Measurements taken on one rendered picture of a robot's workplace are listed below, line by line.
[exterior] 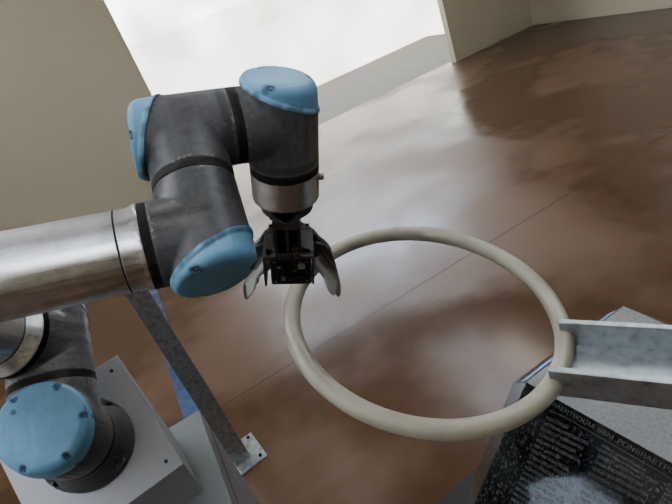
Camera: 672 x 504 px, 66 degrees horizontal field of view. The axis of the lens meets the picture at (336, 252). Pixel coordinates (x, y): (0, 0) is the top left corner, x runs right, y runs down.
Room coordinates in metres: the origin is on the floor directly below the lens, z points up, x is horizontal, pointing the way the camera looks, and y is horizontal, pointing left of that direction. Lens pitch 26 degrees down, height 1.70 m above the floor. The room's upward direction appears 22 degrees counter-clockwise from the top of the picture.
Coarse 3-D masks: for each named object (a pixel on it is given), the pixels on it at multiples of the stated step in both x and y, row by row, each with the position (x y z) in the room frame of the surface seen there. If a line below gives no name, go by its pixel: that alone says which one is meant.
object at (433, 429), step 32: (512, 256) 0.83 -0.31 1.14; (544, 288) 0.74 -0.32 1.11; (288, 320) 0.74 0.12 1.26; (320, 384) 0.61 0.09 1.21; (544, 384) 0.55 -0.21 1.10; (352, 416) 0.56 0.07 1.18; (384, 416) 0.54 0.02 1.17; (416, 416) 0.53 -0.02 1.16; (480, 416) 0.52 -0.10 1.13; (512, 416) 0.51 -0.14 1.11
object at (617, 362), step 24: (576, 336) 0.63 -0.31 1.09; (600, 336) 0.61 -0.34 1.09; (624, 336) 0.59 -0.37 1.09; (648, 336) 0.57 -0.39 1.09; (576, 360) 0.60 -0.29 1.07; (600, 360) 0.59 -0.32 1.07; (624, 360) 0.57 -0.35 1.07; (648, 360) 0.55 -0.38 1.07; (576, 384) 0.54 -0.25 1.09; (600, 384) 0.52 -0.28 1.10; (624, 384) 0.50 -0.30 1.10; (648, 384) 0.48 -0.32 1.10
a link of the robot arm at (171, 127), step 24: (168, 96) 0.61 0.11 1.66; (192, 96) 0.61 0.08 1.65; (216, 96) 0.61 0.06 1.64; (144, 120) 0.58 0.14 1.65; (168, 120) 0.58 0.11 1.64; (192, 120) 0.58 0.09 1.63; (216, 120) 0.59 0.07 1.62; (240, 120) 0.59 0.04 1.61; (144, 144) 0.57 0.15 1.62; (168, 144) 0.56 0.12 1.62; (192, 144) 0.55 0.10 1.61; (216, 144) 0.57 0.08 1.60; (240, 144) 0.59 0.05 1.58; (144, 168) 0.57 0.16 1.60
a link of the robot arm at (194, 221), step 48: (192, 192) 0.51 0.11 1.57; (0, 240) 0.47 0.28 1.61; (48, 240) 0.47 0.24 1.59; (96, 240) 0.47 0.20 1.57; (144, 240) 0.47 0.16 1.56; (192, 240) 0.47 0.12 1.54; (240, 240) 0.48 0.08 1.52; (0, 288) 0.44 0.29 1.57; (48, 288) 0.45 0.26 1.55; (96, 288) 0.46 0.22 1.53; (144, 288) 0.48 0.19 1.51; (192, 288) 0.47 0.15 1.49
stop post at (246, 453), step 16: (144, 304) 1.79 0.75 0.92; (144, 320) 1.78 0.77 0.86; (160, 320) 1.80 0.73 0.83; (160, 336) 1.78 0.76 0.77; (176, 336) 1.80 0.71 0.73; (176, 352) 1.79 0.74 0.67; (176, 368) 1.78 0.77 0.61; (192, 368) 1.80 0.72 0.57; (192, 384) 1.79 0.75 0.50; (208, 400) 1.79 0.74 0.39; (208, 416) 1.78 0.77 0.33; (224, 416) 1.80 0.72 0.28; (224, 432) 1.79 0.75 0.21; (224, 448) 1.77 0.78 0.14; (240, 448) 1.80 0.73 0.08; (256, 448) 1.84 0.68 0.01; (240, 464) 1.78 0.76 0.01; (256, 464) 1.75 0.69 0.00
